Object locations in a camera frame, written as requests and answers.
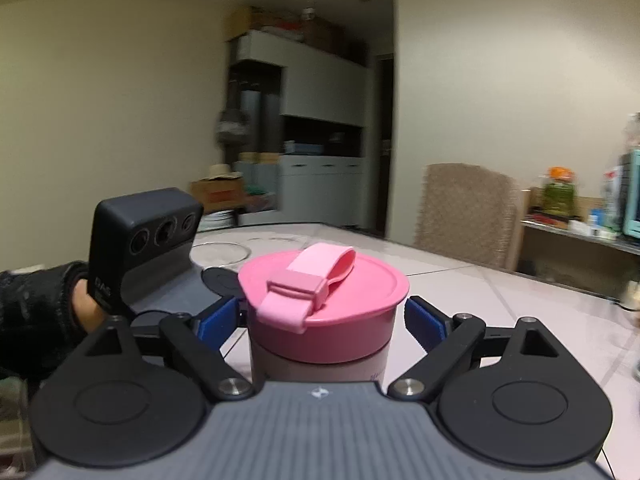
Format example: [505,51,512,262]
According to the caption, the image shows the wooden shelf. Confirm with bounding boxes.
[519,187,640,303]

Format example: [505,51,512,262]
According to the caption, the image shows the teal toaster oven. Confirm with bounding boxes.
[622,148,640,239]

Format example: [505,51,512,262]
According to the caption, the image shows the straw hat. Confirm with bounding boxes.
[201,163,244,182]

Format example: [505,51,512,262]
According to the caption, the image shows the white cabinet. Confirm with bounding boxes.
[227,29,372,228]

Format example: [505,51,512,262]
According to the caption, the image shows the pink bottle cap with strap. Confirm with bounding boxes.
[237,242,411,365]

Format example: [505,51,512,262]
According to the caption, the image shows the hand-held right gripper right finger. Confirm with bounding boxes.
[387,296,582,403]

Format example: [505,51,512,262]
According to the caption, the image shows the person's left hand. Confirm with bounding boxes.
[71,278,111,336]

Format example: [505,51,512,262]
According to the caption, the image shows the brown cardboard box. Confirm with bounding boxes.
[189,178,247,214]

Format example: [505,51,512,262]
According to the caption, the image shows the clear dimpled glass cup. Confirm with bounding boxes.
[192,240,251,270]

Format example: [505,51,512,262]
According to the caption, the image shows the pickle jar with orange lid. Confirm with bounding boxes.
[542,166,582,219]

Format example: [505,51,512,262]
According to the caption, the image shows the cardboard boxes on cabinet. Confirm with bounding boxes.
[223,4,352,57]

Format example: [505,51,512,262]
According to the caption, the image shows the hanging grey bag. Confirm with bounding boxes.
[214,106,251,147]

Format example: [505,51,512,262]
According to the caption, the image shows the beige quilted chair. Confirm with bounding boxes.
[414,162,524,272]

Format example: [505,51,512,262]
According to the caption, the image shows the person's left forearm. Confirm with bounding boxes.
[0,260,92,382]

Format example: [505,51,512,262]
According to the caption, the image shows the dark wooden door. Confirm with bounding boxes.
[374,54,397,240]

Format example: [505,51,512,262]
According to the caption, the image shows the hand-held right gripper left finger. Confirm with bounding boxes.
[65,296,253,402]

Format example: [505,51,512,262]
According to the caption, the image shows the stack of white plates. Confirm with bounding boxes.
[201,209,239,232]

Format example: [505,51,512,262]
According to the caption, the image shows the red and white carton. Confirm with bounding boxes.
[601,165,624,232]

